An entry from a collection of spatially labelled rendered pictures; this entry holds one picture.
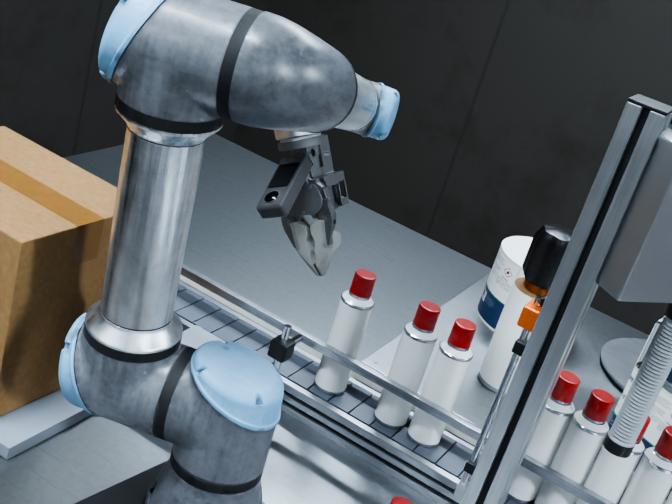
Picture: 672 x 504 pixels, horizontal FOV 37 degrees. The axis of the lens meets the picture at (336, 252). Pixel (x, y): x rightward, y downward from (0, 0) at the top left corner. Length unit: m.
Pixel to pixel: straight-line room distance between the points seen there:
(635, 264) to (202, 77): 0.52
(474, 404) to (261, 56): 0.88
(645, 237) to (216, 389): 0.51
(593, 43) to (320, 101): 3.01
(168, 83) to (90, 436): 0.61
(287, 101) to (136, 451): 0.63
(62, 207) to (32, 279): 0.12
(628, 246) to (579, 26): 2.87
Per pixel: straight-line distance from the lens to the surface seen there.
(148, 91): 1.03
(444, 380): 1.48
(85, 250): 1.38
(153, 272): 1.14
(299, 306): 1.91
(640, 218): 1.16
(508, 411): 1.29
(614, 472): 1.44
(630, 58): 3.93
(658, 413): 1.58
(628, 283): 1.18
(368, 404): 1.59
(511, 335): 1.71
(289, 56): 1.00
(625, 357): 2.05
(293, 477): 1.48
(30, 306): 1.36
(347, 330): 1.52
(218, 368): 1.19
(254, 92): 0.99
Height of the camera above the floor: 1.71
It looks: 24 degrees down
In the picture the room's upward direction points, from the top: 17 degrees clockwise
